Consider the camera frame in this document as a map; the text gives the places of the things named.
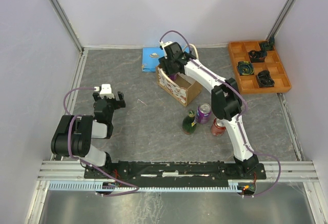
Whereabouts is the blue patterned cloth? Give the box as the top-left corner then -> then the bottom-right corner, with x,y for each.
141,47 -> 164,73

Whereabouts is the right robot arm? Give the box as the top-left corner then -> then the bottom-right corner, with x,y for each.
159,42 -> 259,178

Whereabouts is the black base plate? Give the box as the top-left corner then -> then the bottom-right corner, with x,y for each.
84,161 -> 267,185

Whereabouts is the rolled blue green sock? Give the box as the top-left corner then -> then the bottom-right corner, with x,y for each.
237,61 -> 254,76

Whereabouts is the blue cable duct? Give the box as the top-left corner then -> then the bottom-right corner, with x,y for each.
48,180 -> 241,193

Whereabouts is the orange compartment tray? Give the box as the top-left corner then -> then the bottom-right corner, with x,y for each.
228,41 -> 292,94

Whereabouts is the aluminium frame rail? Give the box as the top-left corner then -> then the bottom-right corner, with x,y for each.
37,160 -> 319,182

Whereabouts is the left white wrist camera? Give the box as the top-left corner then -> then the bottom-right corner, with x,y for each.
99,84 -> 115,99

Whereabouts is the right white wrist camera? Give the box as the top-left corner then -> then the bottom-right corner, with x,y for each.
159,41 -> 173,50

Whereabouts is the rolled black sock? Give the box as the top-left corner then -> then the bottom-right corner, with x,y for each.
256,70 -> 275,88

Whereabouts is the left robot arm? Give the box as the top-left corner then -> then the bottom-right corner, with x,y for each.
51,91 -> 126,178

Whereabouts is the green glass bottle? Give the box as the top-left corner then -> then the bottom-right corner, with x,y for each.
182,110 -> 197,135

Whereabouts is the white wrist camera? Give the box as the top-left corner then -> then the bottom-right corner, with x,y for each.
159,41 -> 173,50
99,84 -> 115,99

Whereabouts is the purple fanta can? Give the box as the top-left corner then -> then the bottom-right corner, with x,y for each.
196,103 -> 212,124
169,74 -> 177,81

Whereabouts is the rolled dark sock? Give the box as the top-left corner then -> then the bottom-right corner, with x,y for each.
248,50 -> 268,63

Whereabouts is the dark sock in corner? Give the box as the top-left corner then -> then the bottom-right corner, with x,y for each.
259,36 -> 275,51

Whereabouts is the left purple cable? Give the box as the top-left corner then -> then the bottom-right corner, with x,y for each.
63,86 -> 140,197

